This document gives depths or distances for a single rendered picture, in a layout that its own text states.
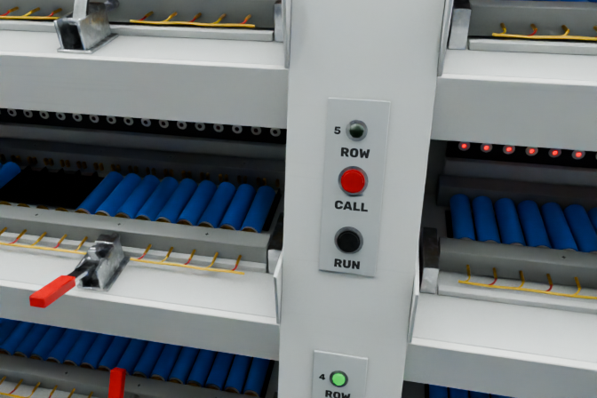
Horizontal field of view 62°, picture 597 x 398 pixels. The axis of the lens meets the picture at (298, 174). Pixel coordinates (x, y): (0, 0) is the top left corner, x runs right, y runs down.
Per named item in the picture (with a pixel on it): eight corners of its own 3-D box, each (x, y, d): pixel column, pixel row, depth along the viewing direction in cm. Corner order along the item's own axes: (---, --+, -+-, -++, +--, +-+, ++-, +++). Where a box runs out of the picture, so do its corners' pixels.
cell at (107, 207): (144, 187, 52) (113, 226, 47) (128, 186, 53) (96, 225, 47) (140, 173, 51) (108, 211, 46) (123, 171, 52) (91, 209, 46)
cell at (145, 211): (180, 191, 52) (154, 231, 46) (163, 189, 52) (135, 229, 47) (178, 177, 51) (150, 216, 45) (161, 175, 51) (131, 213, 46)
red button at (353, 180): (363, 195, 33) (365, 171, 32) (339, 192, 33) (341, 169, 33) (364, 190, 34) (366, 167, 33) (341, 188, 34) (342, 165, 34)
